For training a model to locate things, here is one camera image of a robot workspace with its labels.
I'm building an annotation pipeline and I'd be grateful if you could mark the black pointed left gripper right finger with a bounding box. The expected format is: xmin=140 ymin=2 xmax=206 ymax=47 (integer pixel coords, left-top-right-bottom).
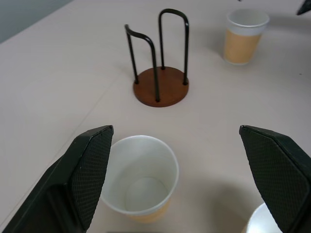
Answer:
xmin=296 ymin=0 xmax=311 ymax=16

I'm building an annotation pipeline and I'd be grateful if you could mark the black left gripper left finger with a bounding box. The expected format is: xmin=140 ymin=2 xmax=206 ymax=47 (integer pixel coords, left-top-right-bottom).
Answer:
xmin=1 ymin=125 xmax=114 ymax=233

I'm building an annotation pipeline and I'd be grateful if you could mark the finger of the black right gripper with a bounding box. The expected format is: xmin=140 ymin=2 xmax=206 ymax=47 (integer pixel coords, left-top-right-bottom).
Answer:
xmin=239 ymin=125 xmax=311 ymax=233

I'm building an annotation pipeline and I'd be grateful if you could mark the orange and white paper cup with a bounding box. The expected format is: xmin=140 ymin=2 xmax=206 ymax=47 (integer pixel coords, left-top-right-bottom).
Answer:
xmin=245 ymin=202 xmax=284 ymax=233
xmin=100 ymin=135 xmax=180 ymax=224
xmin=223 ymin=9 xmax=270 ymax=66

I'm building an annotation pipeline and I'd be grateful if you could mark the wooden base wire cup holder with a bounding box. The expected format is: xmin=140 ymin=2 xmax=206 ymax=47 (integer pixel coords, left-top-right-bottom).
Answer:
xmin=124 ymin=8 xmax=190 ymax=108

